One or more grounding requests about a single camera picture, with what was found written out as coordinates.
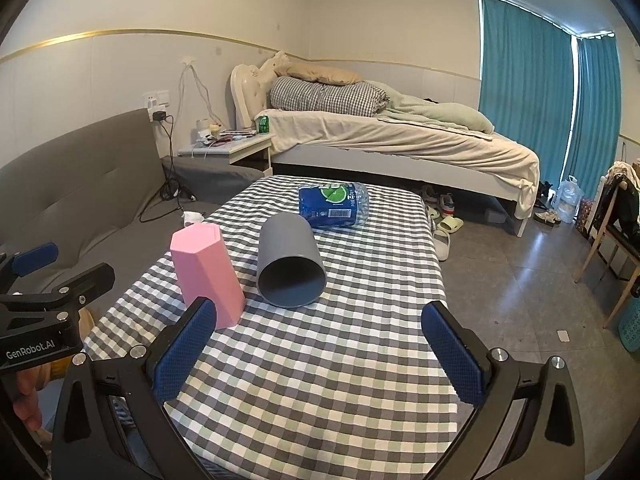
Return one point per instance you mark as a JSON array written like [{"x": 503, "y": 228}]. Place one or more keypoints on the black charger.
[{"x": 159, "y": 116}]

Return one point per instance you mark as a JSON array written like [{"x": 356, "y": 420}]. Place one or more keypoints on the pale green blanket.
[{"x": 440, "y": 112}]

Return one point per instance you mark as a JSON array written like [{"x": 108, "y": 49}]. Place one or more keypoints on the white paper scrap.
[{"x": 563, "y": 335}]

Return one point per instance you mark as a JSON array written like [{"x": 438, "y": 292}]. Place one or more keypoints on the white bed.
[{"x": 400, "y": 160}]

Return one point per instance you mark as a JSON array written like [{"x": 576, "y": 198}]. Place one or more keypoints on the grey sofa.
[{"x": 75, "y": 175}]

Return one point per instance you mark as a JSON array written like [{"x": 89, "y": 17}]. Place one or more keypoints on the narrow teal curtain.
[{"x": 592, "y": 110}]

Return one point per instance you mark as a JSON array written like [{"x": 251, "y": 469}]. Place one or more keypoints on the white shoe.
[{"x": 442, "y": 245}]

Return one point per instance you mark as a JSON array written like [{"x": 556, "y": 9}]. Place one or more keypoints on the teal laundry basket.
[{"x": 631, "y": 325}]

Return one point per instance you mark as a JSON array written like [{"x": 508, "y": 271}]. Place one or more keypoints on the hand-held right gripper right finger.
[{"x": 456, "y": 355}]

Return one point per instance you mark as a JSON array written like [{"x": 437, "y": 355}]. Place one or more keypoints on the wide teal curtain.
[{"x": 525, "y": 90}]

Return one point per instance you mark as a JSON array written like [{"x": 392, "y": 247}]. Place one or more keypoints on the clear water jug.
[{"x": 570, "y": 202}]

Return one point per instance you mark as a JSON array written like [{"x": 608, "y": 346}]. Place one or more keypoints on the white sneakers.
[{"x": 547, "y": 217}]

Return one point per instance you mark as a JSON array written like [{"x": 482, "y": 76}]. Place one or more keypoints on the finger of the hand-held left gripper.
[
  {"x": 85, "y": 280},
  {"x": 35, "y": 258}
]

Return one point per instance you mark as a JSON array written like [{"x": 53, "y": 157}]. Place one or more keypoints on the crumpled white tissue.
[{"x": 192, "y": 218}]

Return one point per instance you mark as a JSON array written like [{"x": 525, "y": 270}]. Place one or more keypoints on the wooden chair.
[{"x": 600, "y": 245}]

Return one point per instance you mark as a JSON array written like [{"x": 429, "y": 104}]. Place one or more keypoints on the checkered tablecloth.
[{"x": 310, "y": 370}]

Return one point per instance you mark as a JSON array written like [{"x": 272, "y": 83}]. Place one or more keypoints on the checkered quilt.
[{"x": 325, "y": 97}]

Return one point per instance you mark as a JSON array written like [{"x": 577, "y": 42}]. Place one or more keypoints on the blue-label plastic bottle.
[{"x": 332, "y": 205}]

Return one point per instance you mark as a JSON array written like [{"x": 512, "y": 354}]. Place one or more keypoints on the grey sneakers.
[{"x": 440, "y": 201}]

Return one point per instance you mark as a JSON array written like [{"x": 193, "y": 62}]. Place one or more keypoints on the green can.
[{"x": 263, "y": 124}]

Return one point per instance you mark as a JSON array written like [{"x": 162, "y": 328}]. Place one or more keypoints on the person's left hand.
[{"x": 26, "y": 400}]

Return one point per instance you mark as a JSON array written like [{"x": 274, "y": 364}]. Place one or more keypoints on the pale green slippers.
[{"x": 449, "y": 224}]

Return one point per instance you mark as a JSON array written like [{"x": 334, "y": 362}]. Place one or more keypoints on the clothes on chair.
[{"x": 625, "y": 195}]

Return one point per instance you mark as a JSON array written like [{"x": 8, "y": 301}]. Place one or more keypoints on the pink hexagonal cup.
[{"x": 205, "y": 270}]

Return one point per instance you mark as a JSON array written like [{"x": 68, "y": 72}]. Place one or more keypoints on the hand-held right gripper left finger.
[{"x": 184, "y": 352}]

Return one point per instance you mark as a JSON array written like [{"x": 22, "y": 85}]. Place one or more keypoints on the beige bed sheet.
[{"x": 400, "y": 142}]

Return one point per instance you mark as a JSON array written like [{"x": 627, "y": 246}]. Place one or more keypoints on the beige pillow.
[{"x": 320, "y": 72}]

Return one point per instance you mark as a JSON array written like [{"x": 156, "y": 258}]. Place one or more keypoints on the white nightstand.
[{"x": 235, "y": 147}]

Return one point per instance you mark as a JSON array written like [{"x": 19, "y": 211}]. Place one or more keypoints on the grey cup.
[{"x": 285, "y": 247}]

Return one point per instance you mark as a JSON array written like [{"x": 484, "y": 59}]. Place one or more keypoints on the white wall socket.
[{"x": 157, "y": 100}]

